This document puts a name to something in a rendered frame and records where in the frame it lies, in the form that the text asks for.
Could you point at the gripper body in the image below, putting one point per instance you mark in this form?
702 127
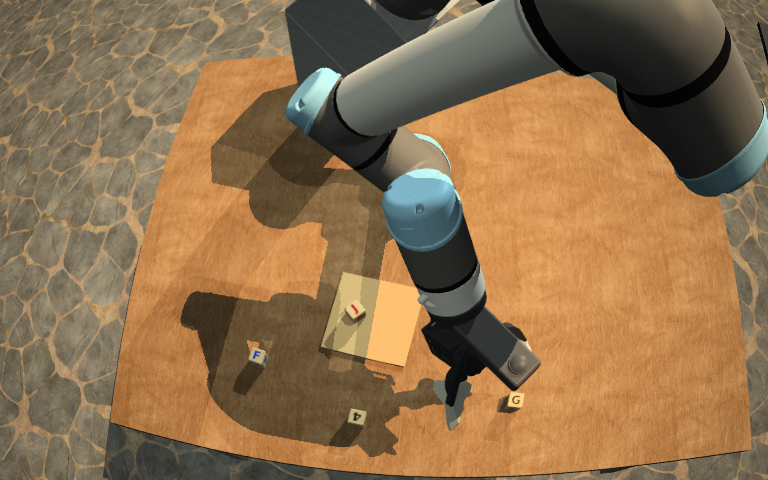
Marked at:
441 339

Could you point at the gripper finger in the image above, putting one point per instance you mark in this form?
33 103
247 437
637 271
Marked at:
518 333
454 392

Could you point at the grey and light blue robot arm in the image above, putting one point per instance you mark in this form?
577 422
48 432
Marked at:
703 112

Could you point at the light orange mat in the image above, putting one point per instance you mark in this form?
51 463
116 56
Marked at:
385 334

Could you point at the beige letter block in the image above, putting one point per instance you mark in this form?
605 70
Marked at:
355 311
258 357
357 417
514 401

